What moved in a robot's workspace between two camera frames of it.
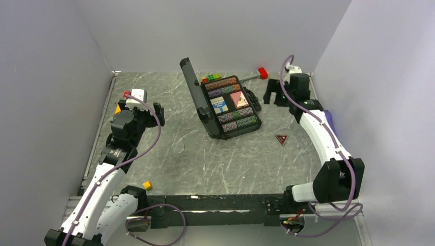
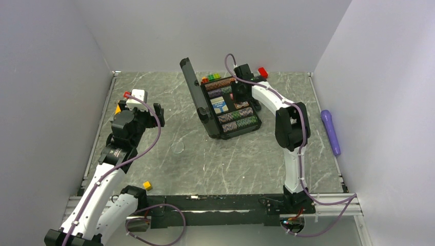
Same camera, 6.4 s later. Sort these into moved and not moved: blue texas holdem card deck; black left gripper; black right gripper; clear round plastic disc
Moved: black right gripper
Not moved: blue texas holdem card deck; black left gripper; clear round plastic disc
